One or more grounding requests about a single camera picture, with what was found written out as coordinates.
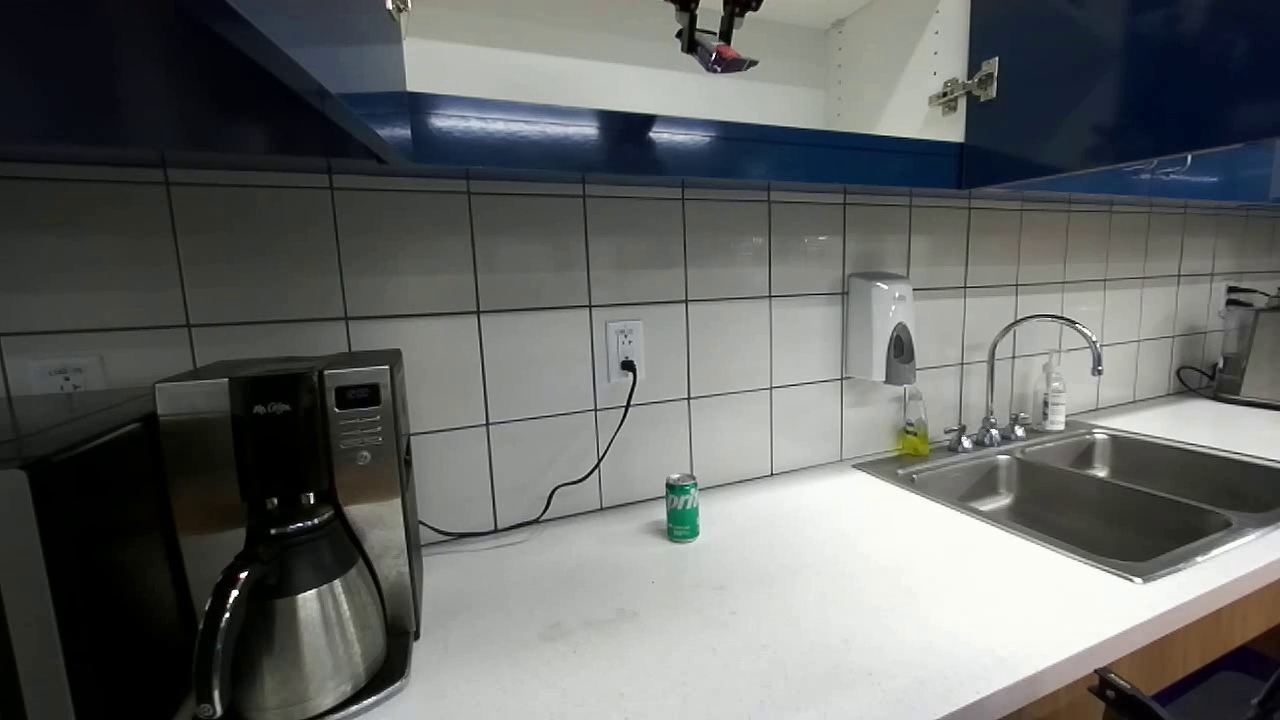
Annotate blue cupboard door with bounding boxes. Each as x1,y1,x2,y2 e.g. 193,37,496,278
0,0,406,174
963,0,1280,190

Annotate chrome sink faucet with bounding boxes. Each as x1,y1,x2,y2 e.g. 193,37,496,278
974,309,1109,454

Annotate yellow dish soap bottle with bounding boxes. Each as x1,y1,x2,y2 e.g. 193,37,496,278
892,383,935,469

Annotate green soda can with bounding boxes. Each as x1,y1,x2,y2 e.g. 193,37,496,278
659,469,706,550

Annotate white plastic bottle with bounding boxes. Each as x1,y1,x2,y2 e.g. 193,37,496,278
1041,353,1070,435

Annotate black steel coffee maker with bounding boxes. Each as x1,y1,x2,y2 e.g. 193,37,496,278
146,343,426,720

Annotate stainless steel double sink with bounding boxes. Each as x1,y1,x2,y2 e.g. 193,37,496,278
849,425,1280,586

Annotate black metal countertop appliance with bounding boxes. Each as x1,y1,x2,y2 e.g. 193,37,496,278
1174,284,1280,407

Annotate stainless steel coffee carafe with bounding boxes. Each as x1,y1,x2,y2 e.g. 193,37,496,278
187,488,413,720

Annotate wooden base cabinet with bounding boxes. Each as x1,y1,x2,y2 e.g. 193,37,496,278
1006,576,1280,720

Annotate black microwave oven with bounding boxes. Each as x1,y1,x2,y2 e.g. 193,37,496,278
0,407,207,720

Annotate dark blue chair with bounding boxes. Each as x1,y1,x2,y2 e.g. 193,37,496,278
1089,643,1280,720

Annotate blue open wall cupboard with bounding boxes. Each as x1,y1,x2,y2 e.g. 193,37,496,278
331,0,980,190

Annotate white wall outlet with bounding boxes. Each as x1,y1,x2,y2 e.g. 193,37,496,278
2,350,112,404
598,318,647,393

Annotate white wall soap dispenser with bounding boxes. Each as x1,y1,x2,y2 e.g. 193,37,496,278
842,271,925,393

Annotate black coffee maker power cable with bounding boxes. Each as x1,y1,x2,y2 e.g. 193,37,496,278
416,355,642,545

